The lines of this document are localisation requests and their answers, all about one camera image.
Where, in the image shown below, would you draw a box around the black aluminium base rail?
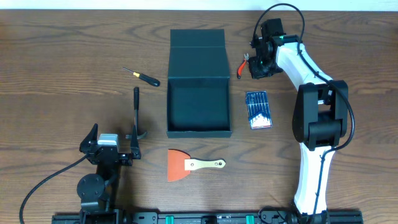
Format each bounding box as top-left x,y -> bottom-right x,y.
51,208 -> 364,224

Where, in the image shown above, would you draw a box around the black steel claw hammer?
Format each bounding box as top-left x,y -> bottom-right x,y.
126,86 -> 147,143

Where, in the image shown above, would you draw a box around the orange scraper wooden handle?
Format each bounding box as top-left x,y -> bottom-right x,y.
167,149 -> 226,182

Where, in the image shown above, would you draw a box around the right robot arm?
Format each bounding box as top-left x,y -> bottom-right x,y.
249,34 -> 348,216

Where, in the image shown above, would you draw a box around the clear precision screwdriver case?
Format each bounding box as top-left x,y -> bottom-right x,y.
245,91 -> 272,130

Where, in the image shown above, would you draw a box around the dark green open box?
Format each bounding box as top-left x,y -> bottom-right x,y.
166,29 -> 232,138

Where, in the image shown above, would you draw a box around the black handled screwdriver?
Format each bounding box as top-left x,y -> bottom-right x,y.
123,67 -> 160,87

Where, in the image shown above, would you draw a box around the red handled pliers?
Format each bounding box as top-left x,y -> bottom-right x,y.
236,53 -> 249,79

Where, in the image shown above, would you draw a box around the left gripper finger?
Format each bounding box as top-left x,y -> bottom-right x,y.
130,125 -> 141,159
80,123 -> 98,149

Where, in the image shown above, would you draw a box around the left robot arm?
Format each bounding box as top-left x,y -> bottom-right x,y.
76,124 -> 141,223

